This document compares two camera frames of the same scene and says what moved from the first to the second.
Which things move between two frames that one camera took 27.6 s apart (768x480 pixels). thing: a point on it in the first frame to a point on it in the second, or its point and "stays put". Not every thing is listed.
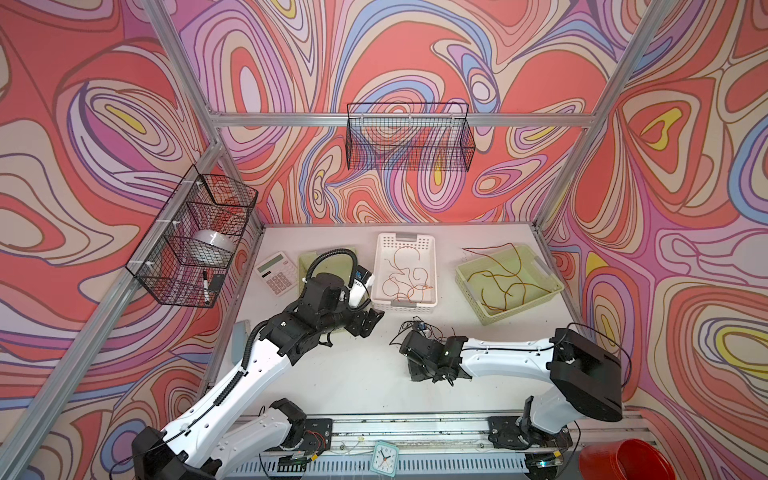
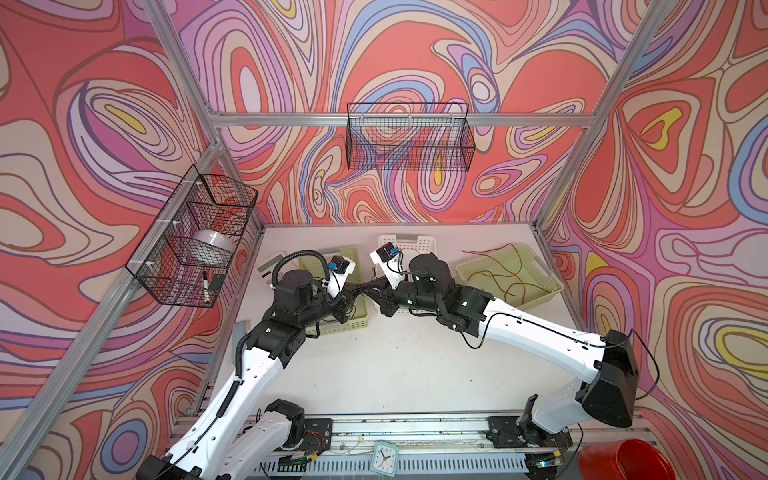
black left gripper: (358, 316) to (343, 302)
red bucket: (627, 459) stays put
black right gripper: (415, 375) to (385, 301)
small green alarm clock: (384, 459) stays put
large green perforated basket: (507, 283) stays put
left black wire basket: (187, 258) stays put
